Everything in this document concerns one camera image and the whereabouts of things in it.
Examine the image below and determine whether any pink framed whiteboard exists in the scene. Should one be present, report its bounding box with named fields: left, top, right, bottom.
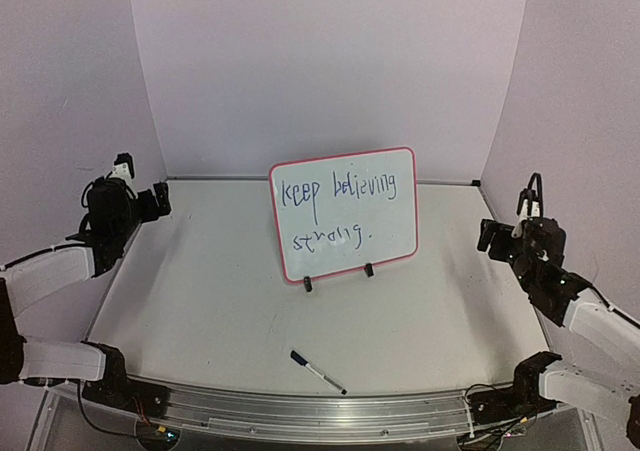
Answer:
left=268, top=146, right=419, bottom=284

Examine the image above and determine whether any whiteboard marker white blue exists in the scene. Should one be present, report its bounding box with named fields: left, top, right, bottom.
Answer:
left=301, top=358, right=348, bottom=396

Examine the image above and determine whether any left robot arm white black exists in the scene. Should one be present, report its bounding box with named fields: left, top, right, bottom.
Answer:
left=1, top=176, right=171, bottom=418

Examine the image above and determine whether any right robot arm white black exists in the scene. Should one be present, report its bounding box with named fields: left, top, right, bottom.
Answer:
left=468, top=217, right=639, bottom=445

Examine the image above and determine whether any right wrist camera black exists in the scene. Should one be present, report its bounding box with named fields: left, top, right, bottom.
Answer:
left=513, top=188, right=543, bottom=236

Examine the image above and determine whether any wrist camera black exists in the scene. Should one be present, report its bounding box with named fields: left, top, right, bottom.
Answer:
left=513, top=188, right=543, bottom=236
left=107, top=153, right=135, bottom=189

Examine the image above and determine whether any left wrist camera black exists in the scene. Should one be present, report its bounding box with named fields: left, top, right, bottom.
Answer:
left=107, top=153, right=135, bottom=189

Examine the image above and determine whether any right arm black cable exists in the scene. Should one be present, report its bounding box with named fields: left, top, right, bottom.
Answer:
left=527, top=172, right=546, bottom=217

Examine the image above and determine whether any wire whiteboard stand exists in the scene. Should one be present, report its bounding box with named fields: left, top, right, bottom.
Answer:
left=302, top=263, right=375, bottom=293

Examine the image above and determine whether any aluminium front rail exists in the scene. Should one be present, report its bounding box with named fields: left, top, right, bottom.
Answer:
left=44, top=365, right=596, bottom=445

